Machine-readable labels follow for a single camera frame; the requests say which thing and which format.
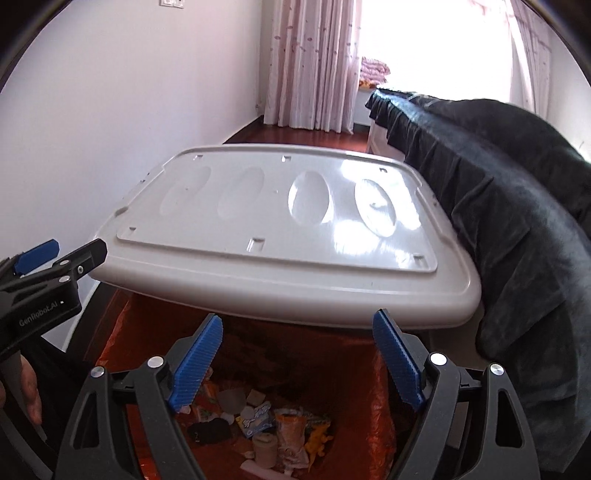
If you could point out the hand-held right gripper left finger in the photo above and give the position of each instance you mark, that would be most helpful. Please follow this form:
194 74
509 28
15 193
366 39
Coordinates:
198 355

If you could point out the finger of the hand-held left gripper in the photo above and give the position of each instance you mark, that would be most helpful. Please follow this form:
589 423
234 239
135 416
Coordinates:
34 256
83 258

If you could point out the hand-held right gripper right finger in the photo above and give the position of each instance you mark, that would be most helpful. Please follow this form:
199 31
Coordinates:
397 360

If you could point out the red white wrapper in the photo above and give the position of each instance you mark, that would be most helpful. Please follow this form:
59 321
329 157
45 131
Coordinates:
205 399

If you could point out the grey paper scrap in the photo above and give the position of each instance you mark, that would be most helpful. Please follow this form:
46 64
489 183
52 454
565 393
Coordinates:
231 399

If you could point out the bin with orange bag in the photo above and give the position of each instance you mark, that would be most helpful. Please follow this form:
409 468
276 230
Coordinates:
332 369

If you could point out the white tissue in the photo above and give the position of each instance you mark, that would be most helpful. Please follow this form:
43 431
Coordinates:
227 417

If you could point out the black cloth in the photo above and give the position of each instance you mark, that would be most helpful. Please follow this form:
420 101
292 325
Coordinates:
210 431

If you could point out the light blue packet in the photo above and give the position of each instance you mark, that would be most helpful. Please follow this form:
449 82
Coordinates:
254 420

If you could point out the yellow toy figure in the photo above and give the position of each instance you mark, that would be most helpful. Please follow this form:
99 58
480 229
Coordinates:
317 442

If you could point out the orange snack bag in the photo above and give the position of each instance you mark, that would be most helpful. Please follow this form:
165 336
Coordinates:
291 434

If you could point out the white paper tube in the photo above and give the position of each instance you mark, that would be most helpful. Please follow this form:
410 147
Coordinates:
258 471

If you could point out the person's left hand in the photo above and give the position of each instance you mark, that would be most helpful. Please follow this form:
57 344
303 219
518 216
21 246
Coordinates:
25 383

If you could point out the white plastic storage bin lid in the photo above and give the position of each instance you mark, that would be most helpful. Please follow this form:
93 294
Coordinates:
277 240

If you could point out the dark bed blanket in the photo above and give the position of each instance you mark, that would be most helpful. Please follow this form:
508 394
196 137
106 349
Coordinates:
508 207

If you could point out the yellow orange cloth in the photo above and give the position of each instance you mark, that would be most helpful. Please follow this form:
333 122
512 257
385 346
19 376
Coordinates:
366 84

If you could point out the folded pink blankets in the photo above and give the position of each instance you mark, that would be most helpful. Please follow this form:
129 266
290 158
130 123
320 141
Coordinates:
375 70

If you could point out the pink patterned curtain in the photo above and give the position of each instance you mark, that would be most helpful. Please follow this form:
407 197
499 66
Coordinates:
309 69

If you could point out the sheer pink curtain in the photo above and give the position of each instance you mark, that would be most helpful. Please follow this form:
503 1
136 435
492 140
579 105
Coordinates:
531 55

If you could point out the white bed frame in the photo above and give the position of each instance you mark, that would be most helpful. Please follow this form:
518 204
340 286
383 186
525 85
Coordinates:
378 138

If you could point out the white wall switch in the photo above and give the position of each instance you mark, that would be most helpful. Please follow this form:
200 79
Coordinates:
171 3

